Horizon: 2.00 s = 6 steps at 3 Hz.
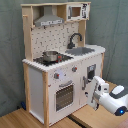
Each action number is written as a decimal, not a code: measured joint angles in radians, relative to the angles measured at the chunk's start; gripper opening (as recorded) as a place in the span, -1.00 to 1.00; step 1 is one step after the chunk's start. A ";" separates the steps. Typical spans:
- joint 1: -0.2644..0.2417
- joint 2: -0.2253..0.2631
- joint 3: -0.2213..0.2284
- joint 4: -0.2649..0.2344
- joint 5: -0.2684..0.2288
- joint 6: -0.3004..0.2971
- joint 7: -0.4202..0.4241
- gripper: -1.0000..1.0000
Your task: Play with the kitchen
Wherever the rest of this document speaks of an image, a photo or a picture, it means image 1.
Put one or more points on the grey range hood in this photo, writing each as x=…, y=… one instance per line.
x=48, y=18

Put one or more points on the grey fridge door handle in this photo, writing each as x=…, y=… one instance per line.
x=84, y=83

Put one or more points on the toy oven door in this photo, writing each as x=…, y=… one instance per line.
x=64, y=97

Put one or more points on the black toy faucet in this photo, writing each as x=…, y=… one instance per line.
x=71, y=44

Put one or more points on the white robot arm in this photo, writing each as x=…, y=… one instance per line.
x=115, y=101

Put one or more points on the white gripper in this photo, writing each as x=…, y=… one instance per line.
x=97, y=88

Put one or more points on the grey ice dispenser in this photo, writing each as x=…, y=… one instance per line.
x=91, y=72

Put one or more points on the silver toy pot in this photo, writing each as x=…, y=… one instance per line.
x=50, y=56

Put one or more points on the red oven knob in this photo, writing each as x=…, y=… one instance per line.
x=74, y=69
x=56, y=75

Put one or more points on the wooden toy kitchen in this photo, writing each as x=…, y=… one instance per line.
x=40, y=84

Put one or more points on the black toy stovetop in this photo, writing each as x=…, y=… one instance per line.
x=60, y=58

